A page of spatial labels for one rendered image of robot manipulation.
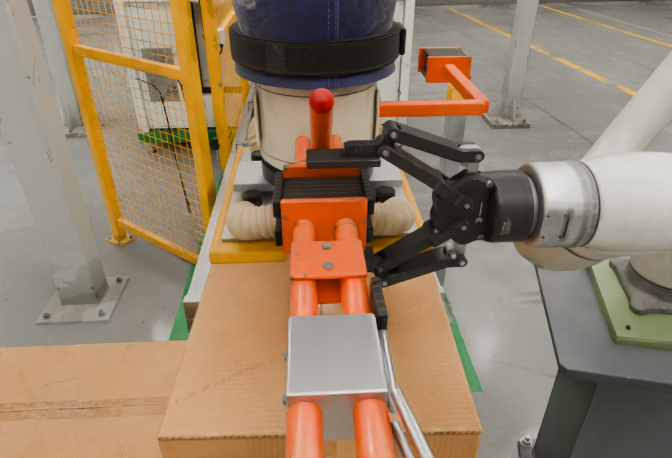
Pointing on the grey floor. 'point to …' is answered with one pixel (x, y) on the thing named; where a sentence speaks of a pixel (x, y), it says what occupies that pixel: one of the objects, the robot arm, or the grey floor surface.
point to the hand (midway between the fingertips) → (325, 211)
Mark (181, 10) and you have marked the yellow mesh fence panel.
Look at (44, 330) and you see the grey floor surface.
